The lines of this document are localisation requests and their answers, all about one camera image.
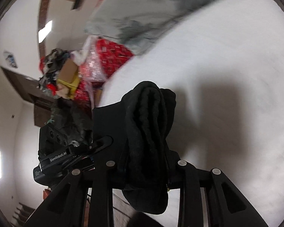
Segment clutter pile of clothes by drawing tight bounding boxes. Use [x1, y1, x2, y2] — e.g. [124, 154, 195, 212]
[38, 48, 70, 98]

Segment dark green garment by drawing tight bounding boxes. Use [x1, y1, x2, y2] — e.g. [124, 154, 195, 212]
[50, 97, 93, 144]

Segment wall poster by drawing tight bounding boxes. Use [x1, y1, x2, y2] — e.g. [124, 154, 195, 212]
[3, 51, 18, 69]

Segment white quilted bedspread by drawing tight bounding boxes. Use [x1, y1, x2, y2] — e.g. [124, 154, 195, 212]
[100, 0, 284, 226]

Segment red patterned bedsheet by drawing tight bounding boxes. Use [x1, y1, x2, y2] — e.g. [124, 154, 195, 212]
[73, 0, 135, 105]

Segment cardboard box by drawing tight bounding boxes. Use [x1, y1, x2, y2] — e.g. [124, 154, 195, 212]
[56, 58, 80, 100]

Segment clear plastic bag red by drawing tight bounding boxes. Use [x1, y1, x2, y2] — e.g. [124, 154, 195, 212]
[71, 35, 107, 82]

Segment grey floral pillow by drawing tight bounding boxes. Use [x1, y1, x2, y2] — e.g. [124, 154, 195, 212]
[85, 0, 214, 55]

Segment black pants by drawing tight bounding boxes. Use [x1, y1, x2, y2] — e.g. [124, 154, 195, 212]
[93, 81, 176, 215]

